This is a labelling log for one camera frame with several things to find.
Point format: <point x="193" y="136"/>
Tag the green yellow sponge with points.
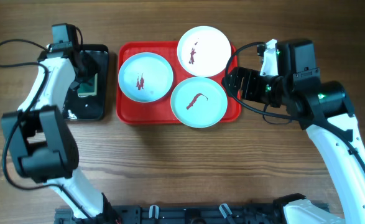
<point x="89" y="88"/>

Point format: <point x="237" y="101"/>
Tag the black mounting rail base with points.
<point x="250" y="213"/>

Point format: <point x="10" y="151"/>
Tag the light blue plate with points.
<point x="145" y="77"/>

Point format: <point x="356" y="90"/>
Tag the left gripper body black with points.
<point x="91" y="70"/>

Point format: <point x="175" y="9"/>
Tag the light green plate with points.
<point x="199" y="102"/>

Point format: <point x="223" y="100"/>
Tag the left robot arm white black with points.
<point x="42" y="148"/>

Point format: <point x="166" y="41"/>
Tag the black plastic tray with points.
<point x="57" y="86"/>

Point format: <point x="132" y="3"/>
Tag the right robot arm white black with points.
<point x="290" y="77"/>

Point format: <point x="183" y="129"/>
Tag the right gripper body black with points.
<point x="267" y="87"/>

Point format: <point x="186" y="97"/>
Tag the white plate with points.
<point x="203" y="51"/>

